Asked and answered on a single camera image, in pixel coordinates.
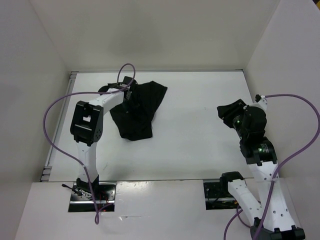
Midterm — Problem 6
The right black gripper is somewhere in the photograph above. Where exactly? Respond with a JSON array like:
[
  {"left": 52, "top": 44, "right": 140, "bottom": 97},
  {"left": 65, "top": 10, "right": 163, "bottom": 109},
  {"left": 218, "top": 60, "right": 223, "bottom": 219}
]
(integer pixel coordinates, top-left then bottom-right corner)
[{"left": 217, "top": 98, "right": 247, "bottom": 139}]

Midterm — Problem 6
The black pleated skirt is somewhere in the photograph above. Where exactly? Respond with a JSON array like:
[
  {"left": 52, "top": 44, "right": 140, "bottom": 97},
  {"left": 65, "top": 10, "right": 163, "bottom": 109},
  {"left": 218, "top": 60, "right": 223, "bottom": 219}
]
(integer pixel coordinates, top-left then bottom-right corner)
[{"left": 110, "top": 80, "right": 168, "bottom": 141}]

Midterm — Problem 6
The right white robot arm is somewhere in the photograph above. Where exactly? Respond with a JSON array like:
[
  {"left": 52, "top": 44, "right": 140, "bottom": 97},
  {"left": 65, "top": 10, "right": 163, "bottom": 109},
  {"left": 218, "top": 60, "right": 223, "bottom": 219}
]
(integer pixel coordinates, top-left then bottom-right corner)
[{"left": 217, "top": 98, "right": 306, "bottom": 240}]

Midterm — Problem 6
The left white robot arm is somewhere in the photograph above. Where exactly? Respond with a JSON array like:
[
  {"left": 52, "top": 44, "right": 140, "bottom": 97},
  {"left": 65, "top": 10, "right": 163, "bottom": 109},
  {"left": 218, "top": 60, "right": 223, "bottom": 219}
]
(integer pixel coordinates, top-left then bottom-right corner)
[{"left": 70, "top": 76, "right": 137, "bottom": 200}]

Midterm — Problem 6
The aluminium table edge rail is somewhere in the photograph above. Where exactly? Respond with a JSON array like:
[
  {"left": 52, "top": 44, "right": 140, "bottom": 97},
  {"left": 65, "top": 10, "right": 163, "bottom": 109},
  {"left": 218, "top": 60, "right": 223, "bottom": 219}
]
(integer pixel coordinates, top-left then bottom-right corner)
[{"left": 40, "top": 71, "right": 78, "bottom": 182}]

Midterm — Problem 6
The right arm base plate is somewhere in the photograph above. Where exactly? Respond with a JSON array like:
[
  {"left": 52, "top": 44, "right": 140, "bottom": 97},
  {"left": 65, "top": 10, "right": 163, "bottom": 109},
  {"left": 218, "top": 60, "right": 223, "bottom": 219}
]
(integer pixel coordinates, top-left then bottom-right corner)
[{"left": 203, "top": 177, "right": 239, "bottom": 210}]

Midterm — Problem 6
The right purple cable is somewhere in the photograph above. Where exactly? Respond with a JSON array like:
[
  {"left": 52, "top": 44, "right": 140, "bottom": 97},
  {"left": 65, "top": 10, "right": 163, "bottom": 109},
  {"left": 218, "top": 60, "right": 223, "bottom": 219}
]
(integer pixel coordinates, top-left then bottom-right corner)
[{"left": 223, "top": 93, "right": 319, "bottom": 240}]

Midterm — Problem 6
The purple cable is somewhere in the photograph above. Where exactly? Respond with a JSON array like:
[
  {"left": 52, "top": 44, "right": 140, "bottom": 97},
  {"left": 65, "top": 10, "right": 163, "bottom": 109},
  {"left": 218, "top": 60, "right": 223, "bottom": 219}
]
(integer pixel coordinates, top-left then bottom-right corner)
[
  {"left": 223, "top": 93, "right": 319, "bottom": 240},
  {"left": 43, "top": 63, "right": 137, "bottom": 225}
]

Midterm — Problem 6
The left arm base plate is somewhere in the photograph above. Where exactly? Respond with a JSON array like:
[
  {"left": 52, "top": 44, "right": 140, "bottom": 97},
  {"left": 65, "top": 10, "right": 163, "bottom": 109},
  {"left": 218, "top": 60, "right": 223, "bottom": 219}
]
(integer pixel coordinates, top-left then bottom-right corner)
[{"left": 68, "top": 182, "right": 117, "bottom": 213}]

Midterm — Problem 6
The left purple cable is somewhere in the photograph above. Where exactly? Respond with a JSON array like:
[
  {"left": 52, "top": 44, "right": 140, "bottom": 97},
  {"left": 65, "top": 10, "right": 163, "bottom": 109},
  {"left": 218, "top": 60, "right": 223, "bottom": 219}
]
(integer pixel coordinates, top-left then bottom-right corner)
[{"left": 43, "top": 63, "right": 137, "bottom": 225}]

